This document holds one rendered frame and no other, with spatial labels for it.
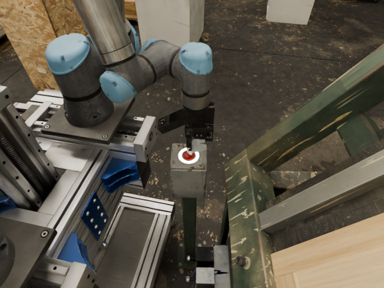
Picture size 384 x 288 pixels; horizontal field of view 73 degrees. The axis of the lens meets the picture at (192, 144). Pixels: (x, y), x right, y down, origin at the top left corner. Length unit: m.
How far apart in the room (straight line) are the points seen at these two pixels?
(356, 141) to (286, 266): 0.36
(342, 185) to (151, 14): 2.59
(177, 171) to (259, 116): 1.74
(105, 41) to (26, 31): 1.85
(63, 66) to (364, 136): 0.78
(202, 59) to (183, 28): 2.32
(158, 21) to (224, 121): 1.28
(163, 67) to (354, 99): 0.50
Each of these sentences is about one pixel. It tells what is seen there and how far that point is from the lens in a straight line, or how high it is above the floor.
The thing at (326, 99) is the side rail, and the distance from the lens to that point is 0.79.
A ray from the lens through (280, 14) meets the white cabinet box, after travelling 4.35.
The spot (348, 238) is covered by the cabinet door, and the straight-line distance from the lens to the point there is 0.65.
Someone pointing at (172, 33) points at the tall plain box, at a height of 0.37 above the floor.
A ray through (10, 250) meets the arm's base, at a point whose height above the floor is 1.06.
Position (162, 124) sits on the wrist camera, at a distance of 0.73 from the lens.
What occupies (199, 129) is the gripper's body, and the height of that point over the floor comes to 1.08.
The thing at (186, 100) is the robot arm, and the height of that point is 1.18.
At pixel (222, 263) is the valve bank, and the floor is 0.74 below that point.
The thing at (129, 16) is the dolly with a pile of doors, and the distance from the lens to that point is 4.12.
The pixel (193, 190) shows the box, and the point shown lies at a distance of 0.91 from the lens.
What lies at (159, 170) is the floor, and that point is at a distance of 1.99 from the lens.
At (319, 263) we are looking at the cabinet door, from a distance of 0.68.
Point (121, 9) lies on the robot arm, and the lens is 0.78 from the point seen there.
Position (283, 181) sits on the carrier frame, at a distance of 1.02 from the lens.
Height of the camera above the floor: 1.59
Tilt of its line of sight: 47 degrees down
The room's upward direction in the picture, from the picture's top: straight up
